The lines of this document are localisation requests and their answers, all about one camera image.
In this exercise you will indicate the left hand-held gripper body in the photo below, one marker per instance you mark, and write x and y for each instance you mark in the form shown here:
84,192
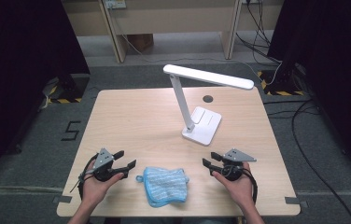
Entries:
103,158

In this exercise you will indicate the person's right hand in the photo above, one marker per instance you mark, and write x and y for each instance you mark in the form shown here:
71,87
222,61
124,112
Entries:
240,189

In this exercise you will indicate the blue striped cleaning cloth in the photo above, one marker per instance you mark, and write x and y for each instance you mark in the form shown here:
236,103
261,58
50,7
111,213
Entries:
164,185

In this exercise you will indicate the white power strip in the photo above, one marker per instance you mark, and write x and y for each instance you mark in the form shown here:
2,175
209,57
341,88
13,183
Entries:
115,3

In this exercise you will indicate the brown cardboard box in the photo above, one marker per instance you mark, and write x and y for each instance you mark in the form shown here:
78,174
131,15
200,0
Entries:
141,42

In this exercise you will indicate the person's left hand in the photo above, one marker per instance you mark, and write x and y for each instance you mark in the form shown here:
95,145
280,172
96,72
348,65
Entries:
94,189

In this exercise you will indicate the grey tape piece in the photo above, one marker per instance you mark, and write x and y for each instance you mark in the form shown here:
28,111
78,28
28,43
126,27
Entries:
293,200
62,199

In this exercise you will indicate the black curtain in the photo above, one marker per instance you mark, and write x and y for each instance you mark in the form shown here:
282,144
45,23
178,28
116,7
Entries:
18,77
338,77

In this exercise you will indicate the black stand base hazard tape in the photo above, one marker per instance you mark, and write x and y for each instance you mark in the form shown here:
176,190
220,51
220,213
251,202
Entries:
281,84
69,90

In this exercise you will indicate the white folding desk lamp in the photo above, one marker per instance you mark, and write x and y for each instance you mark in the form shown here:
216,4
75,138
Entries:
203,124

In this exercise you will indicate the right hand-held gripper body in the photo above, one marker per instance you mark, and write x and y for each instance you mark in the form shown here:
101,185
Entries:
235,155

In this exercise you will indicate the light wooden desk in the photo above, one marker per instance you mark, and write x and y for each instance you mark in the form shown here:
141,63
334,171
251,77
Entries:
170,21

